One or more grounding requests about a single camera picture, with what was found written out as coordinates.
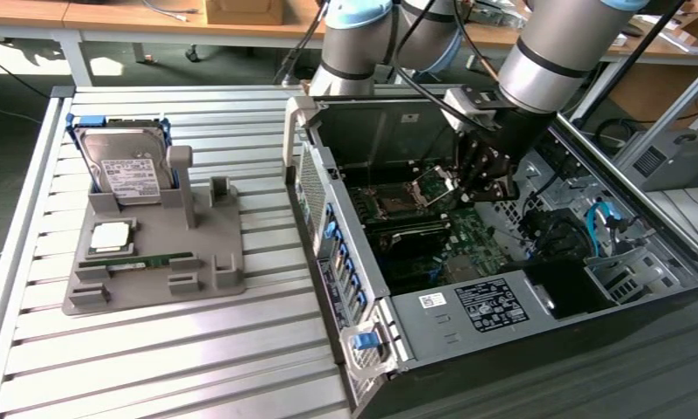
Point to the grey plastic parts rack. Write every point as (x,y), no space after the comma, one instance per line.
(133,290)

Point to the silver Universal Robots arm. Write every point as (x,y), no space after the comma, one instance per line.
(546,74)

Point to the black plastic shroud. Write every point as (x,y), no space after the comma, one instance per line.
(563,288)

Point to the aluminium profile frame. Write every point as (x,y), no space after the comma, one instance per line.
(671,109)

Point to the perforated metal drive cage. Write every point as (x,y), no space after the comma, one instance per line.
(549,183)

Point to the grey metal disk bay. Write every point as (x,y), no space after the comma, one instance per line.
(622,283)

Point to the green Dell motherboard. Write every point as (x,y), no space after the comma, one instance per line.
(482,249)

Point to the silver CPU chip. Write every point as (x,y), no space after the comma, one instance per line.
(112,238)

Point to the metal socket cover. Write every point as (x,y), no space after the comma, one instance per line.
(435,185)

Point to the brown cardboard box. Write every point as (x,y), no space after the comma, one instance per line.
(243,11)

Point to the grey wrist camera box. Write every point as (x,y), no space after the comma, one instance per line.
(467,107)

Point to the CPU socket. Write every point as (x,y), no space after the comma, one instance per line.
(398,203)

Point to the black caster wheel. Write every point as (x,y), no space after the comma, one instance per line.
(193,53)

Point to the silver hard disk drive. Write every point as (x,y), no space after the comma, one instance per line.
(113,174)

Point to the thin metal locking lever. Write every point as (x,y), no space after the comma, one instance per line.
(371,176)

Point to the blue case latch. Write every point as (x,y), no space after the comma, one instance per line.
(365,341)

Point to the black stand pole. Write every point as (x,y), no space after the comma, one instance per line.
(627,65)

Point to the green RAM stick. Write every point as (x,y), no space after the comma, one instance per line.
(150,262)

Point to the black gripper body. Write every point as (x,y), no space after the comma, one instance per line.
(523,131)

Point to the wooden desk white frame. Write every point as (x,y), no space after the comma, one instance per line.
(671,51)
(34,17)

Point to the grey control box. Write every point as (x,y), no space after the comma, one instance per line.
(674,161)

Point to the black graphics card metal bracket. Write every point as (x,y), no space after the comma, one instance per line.
(413,253)

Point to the grey power supply unit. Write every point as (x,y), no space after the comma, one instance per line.
(430,331)

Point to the silver chipset heatsink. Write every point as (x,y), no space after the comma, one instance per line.
(462,269)

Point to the metal device on desk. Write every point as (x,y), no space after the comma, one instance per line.
(497,13)

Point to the open black PC case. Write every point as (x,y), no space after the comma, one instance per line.
(313,187)

